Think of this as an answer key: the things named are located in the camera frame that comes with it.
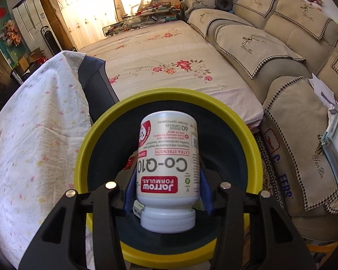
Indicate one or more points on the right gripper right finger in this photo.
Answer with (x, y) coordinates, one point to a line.
(254, 231)

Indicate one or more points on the black tower fan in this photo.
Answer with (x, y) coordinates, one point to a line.
(50, 40)

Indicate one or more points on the artificial flower decoration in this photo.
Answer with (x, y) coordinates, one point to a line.
(10, 33)

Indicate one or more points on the yellow rimmed trash bin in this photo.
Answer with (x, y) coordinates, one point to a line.
(225, 145)

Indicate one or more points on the white standing air conditioner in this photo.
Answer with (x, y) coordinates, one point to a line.
(30, 17)

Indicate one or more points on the floral bed sheet platform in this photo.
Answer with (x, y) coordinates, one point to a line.
(174, 55)

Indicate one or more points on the beige sofa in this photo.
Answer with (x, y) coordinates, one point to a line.
(287, 52)

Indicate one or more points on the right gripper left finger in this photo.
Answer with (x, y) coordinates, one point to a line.
(60, 241)

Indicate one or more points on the low shelf with books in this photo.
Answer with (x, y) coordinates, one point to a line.
(147, 17)

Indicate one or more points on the white supplement bottle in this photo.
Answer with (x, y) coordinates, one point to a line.
(168, 171)

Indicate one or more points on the white dotted tablecloth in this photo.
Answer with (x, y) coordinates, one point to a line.
(42, 127)

